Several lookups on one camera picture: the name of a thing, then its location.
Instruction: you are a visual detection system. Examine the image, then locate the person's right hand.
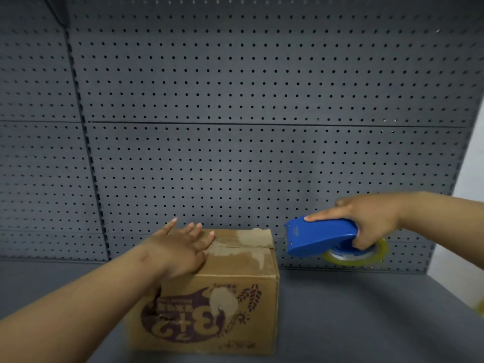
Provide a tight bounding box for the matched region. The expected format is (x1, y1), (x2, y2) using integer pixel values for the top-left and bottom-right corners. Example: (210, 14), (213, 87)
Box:
(304, 194), (402, 251)

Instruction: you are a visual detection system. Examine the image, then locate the person's left hand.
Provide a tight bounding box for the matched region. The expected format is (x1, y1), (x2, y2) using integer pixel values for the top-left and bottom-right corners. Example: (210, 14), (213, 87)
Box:
(141, 218), (216, 281)

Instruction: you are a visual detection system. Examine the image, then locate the blue tape dispenser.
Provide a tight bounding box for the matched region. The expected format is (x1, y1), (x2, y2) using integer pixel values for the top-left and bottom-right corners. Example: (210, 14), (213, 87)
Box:
(284, 217), (359, 258)

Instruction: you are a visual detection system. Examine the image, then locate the person's right forearm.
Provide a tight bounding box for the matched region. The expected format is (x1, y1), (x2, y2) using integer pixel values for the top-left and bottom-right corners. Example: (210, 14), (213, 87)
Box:
(397, 192), (484, 269)

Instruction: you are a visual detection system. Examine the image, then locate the person's left forearm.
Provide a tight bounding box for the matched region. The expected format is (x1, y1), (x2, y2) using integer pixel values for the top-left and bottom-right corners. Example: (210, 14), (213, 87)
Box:
(0, 244), (169, 363)

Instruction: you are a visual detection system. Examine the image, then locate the clear packing tape roll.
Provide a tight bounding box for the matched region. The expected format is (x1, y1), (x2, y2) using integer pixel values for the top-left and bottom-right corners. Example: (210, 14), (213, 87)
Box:
(321, 238), (390, 267)

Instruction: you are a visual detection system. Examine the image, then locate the printed brown cardboard box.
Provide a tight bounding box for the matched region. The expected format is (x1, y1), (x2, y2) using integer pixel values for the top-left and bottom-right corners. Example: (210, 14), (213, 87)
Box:
(127, 228), (281, 356)

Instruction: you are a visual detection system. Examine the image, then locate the grey pegboard panel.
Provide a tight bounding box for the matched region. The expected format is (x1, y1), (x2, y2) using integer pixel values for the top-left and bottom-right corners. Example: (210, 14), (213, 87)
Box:
(0, 121), (110, 262)
(85, 123), (472, 274)
(67, 0), (484, 128)
(0, 0), (82, 123)

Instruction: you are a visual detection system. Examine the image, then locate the dark slotted shelf upright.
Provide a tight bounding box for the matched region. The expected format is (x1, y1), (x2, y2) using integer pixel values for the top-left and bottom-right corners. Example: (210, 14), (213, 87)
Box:
(62, 0), (112, 262)

